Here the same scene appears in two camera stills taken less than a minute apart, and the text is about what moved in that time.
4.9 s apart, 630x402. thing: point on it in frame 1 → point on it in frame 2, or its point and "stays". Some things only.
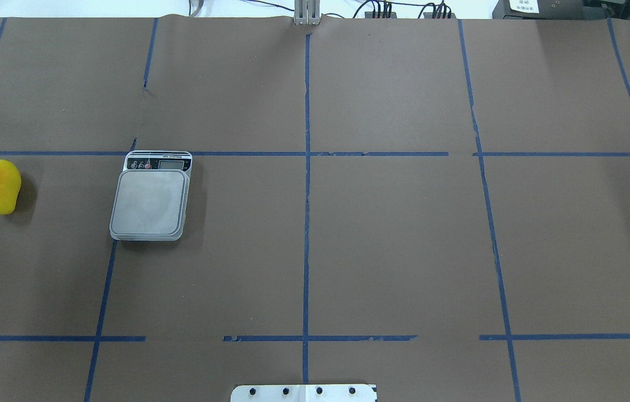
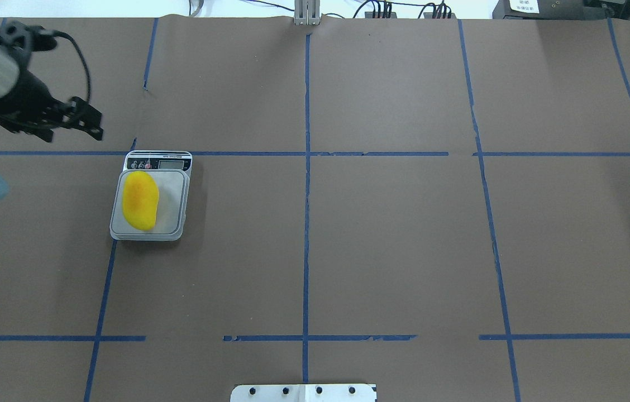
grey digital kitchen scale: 151,197 stays
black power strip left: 370,15 stays
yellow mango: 1,182 → 140,199
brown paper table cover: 451,210 stays
